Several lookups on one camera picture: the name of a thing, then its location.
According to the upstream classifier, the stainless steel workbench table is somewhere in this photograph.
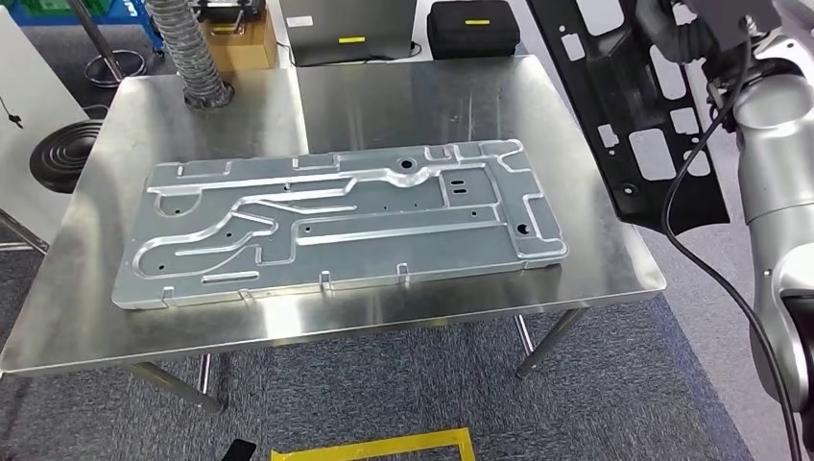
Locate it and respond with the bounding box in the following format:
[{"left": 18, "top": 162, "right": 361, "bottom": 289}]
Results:
[{"left": 0, "top": 54, "right": 668, "bottom": 415}]

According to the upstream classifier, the green plastic crate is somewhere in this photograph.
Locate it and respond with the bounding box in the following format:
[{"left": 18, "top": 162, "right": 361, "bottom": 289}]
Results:
[{"left": 18, "top": 0, "right": 107, "bottom": 17}]

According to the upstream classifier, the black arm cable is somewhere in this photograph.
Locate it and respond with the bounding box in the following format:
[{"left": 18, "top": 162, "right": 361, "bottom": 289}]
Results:
[{"left": 659, "top": 18, "right": 803, "bottom": 461}]

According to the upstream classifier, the black plastic plate bracket part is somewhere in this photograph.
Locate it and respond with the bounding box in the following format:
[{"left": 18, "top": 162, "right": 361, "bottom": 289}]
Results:
[{"left": 524, "top": 0, "right": 731, "bottom": 235}]

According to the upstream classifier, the thin black cabinet cable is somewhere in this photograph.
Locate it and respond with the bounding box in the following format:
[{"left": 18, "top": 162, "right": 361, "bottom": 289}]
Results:
[{"left": 0, "top": 95, "right": 25, "bottom": 131}]

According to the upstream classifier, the black laptop cable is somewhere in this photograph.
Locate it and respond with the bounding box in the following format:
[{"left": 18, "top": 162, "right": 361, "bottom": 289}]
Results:
[{"left": 289, "top": 40, "right": 424, "bottom": 66}]

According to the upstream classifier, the chrome stanchion post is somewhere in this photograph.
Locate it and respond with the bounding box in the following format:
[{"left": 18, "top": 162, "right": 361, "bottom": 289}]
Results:
[{"left": 66, "top": 0, "right": 148, "bottom": 88}]

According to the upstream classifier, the grey laptop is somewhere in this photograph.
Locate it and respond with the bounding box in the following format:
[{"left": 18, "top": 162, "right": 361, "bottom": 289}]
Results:
[{"left": 278, "top": 0, "right": 418, "bottom": 67}]

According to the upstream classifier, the brown cardboard box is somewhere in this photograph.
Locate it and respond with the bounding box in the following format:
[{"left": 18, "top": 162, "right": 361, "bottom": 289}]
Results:
[{"left": 202, "top": 12, "right": 279, "bottom": 72}]

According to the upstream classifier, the large stamped metal plate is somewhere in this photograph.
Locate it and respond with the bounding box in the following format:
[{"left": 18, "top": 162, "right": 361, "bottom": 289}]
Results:
[{"left": 110, "top": 138, "right": 569, "bottom": 311}]

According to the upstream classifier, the white cabinet panel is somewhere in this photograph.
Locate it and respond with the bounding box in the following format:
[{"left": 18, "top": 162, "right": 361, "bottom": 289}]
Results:
[{"left": 0, "top": 6, "right": 90, "bottom": 246}]

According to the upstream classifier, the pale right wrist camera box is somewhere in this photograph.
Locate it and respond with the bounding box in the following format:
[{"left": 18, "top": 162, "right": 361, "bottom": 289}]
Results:
[{"left": 689, "top": 0, "right": 786, "bottom": 33}]

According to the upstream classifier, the black round stool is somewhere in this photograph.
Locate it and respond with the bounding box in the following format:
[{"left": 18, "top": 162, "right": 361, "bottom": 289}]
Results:
[{"left": 28, "top": 119, "right": 105, "bottom": 195}]

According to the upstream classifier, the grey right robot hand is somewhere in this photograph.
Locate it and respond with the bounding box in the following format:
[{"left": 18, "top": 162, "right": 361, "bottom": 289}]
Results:
[{"left": 634, "top": 0, "right": 694, "bottom": 61}]

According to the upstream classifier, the grey ribbed hose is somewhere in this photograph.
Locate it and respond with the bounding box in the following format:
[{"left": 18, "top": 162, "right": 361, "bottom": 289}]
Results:
[{"left": 147, "top": 0, "right": 235, "bottom": 110}]

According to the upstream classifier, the yellow floor tape square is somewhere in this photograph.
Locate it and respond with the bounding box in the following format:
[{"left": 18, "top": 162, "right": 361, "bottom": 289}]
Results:
[{"left": 270, "top": 427, "right": 477, "bottom": 461}]

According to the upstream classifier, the black zip case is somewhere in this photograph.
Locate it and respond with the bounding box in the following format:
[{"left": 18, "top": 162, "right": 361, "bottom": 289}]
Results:
[{"left": 425, "top": 0, "right": 521, "bottom": 61}]

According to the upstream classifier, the blue metal cart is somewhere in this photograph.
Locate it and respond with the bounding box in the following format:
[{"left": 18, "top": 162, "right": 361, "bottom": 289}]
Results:
[{"left": 0, "top": 0, "right": 167, "bottom": 56}]

